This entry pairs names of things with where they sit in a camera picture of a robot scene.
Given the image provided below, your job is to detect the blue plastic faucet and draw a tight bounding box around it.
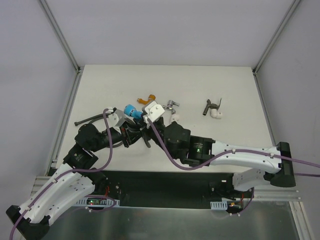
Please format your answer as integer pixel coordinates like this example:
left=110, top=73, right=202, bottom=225
left=123, top=104, right=144, bottom=118

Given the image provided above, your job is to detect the chrome lever faucet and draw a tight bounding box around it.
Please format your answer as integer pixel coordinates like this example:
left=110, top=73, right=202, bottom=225
left=162, top=100, right=180, bottom=114

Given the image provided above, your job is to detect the grey flexible hose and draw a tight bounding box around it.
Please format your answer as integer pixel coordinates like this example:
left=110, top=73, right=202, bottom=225
left=74, top=113, right=152, bottom=149

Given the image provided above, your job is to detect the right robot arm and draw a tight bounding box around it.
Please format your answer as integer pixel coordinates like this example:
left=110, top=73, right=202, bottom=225
left=134, top=117, right=296, bottom=198

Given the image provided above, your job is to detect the white elbow fitting centre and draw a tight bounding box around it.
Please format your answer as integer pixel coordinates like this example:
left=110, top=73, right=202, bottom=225
left=169, top=112, right=180, bottom=124

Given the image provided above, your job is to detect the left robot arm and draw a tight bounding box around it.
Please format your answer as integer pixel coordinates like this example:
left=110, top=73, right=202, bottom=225
left=6, top=119, right=148, bottom=240

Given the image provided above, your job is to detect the white elbow fitting right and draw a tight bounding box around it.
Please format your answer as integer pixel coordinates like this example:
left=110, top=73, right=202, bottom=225
left=210, top=108, right=223, bottom=120

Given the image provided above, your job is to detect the orange plastic faucet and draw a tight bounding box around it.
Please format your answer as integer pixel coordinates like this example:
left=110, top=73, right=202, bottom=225
left=137, top=94, right=156, bottom=105

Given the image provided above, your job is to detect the dark metal lever faucet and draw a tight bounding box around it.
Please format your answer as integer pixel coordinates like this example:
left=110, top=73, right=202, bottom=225
left=202, top=98, right=222, bottom=116

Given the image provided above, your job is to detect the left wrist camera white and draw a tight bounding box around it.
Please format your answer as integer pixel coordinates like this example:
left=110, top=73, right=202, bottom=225
left=108, top=109, right=126, bottom=133

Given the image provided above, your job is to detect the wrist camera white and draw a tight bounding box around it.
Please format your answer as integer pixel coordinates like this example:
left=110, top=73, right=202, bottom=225
left=142, top=100, right=165, bottom=124
left=108, top=109, right=126, bottom=133

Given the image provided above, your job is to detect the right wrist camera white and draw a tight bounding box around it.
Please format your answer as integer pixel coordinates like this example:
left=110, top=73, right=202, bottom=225
left=142, top=100, right=165, bottom=124

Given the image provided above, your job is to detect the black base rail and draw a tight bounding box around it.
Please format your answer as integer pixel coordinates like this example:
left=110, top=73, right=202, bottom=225
left=47, top=169, right=253, bottom=208

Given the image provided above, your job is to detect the left aluminium frame post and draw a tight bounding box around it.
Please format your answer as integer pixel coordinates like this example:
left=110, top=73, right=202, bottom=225
left=37, top=0, right=81, bottom=73

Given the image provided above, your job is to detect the aluminium frame post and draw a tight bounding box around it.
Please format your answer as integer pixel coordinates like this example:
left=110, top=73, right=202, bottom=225
left=37, top=0, right=81, bottom=73
left=252, top=0, right=303, bottom=76

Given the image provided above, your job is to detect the right aluminium frame post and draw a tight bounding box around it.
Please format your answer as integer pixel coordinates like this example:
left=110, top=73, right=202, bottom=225
left=252, top=0, right=303, bottom=76

